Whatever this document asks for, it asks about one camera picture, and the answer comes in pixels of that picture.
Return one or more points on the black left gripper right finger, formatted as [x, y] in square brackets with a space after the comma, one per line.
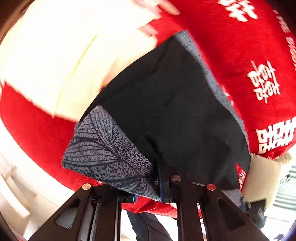
[204, 212]

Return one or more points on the cream white pillow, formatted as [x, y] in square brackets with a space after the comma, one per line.
[264, 176]

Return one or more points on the red blanket with white characters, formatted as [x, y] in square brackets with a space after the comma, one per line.
[57, 56]

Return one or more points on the black pants with grey waistband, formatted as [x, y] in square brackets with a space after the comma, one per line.
[165, 106]

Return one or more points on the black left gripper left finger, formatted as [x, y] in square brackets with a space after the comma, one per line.
[91, 213]

